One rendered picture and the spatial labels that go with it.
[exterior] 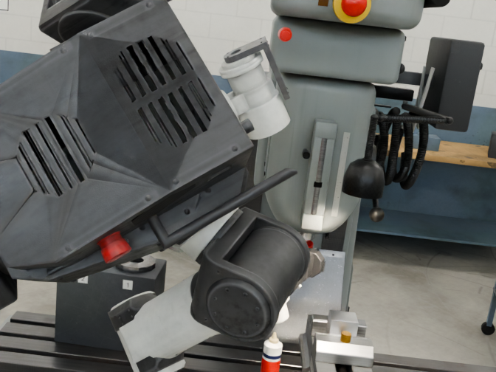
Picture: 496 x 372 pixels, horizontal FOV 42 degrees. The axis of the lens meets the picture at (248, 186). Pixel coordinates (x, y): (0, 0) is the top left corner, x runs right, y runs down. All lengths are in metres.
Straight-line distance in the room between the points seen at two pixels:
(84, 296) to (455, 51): 1.00
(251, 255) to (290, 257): 0.06
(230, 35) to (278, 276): 4.79
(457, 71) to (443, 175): 4.32
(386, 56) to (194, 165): 0.61
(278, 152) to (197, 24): 4.32
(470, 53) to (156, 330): 0.99
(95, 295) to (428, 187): 4.66
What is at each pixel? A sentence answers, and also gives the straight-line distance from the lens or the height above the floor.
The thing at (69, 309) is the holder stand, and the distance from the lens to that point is 1.50.
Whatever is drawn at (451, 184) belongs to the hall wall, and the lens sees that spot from 5.90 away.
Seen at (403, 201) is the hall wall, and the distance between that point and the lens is 5.84.
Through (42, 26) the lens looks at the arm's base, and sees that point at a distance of 0.91.
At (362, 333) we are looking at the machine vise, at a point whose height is 1.05.
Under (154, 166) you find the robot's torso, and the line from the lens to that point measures 0.66.
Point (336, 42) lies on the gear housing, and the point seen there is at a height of 1.69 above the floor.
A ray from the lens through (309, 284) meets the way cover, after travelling 1.77.
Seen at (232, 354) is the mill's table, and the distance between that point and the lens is 1.53.
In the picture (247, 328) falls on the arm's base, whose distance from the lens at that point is 0.78.
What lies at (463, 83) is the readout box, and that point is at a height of 1.63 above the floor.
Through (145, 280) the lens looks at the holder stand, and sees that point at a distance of 1.42.
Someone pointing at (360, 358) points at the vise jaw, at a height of 1.05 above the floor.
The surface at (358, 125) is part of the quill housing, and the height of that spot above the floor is 1.55.
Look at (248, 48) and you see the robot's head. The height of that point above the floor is 1.68.
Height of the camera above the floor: 1.72
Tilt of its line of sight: 15 degrees down
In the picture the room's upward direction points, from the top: 7 degrees clockwise
